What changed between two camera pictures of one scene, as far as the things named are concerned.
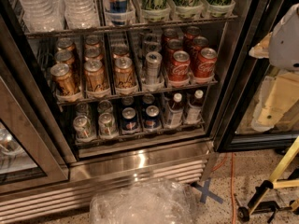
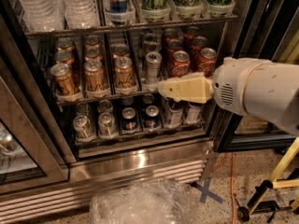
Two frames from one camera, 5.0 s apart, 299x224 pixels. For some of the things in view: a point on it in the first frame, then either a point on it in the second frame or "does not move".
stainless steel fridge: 101,84 does not move
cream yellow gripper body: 286,42 -> 230,84
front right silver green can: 106,125 does not move
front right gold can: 124,73 does not move
